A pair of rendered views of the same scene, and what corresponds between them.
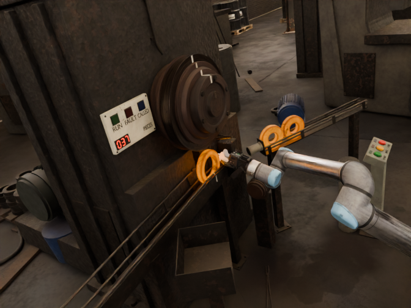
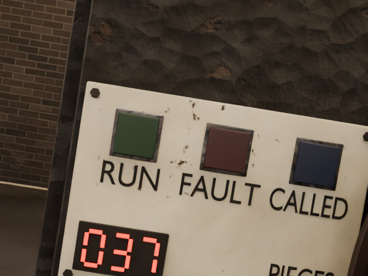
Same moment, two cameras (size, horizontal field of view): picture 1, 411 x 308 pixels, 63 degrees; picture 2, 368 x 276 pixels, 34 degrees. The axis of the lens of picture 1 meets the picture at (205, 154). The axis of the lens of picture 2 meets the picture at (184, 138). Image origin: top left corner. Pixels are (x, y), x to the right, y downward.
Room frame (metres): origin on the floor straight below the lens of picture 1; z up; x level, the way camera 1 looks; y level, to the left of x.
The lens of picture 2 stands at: (1.02, -0.09, 1.24)
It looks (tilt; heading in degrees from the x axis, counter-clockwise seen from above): 4 degrees down; 50
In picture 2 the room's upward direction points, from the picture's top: 9 degrees clockwise
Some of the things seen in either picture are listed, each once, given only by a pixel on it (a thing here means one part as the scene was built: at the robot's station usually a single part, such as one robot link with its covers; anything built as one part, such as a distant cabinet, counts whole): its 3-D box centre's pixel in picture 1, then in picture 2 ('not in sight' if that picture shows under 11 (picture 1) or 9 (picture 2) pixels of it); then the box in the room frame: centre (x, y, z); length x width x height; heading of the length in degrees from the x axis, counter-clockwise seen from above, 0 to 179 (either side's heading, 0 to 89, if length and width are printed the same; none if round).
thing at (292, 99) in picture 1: (291, 110); not in sight; (3.62, -1.08, 0.17); 0.57 x 0.31 x 0.34; 162
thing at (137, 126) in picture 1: (130, 123); (216, 203); (1.40, 0.29, 1.15); 0.26 x 0.02 x 0.18; 142
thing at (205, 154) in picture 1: (208, 166); not in sight; (1.60, 0.00, 0.75); 0.18 x 0.03 x 0.18; 142
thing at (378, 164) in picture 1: (377, 190); not in sight; (1.67, -1.00, 0.31); 0.24 x 0.16 x 0.62; 142
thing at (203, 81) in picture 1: (211, 104); not in sight; (1.54, -0.08, 1.11); 0.28 x 0.06 x 0.28; 142
